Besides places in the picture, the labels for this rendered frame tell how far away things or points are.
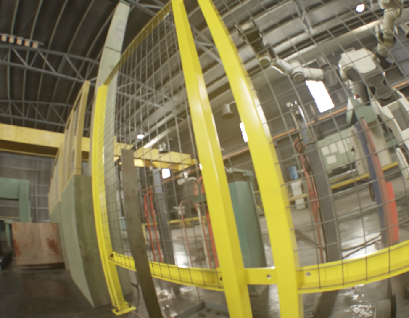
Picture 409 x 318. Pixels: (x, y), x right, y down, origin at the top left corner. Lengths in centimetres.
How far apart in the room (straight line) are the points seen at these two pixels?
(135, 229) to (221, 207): 23
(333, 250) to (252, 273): 75
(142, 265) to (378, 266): 57
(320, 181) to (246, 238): 58
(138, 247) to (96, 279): 107
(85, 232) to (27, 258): 179
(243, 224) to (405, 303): 100
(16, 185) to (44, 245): 692
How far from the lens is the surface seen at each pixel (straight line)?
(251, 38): 101
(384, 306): 70
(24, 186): 965
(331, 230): 118
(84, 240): 147
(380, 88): 113
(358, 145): 167
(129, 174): 51
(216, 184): 49
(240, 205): 122
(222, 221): 49
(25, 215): 949
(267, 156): 43
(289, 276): 46
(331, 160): 638
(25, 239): 308
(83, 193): 150
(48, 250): 310
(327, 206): 115
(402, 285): 84
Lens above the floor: 63
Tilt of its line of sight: 16 degrees up
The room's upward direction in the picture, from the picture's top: 11 degrees counter-clockwise
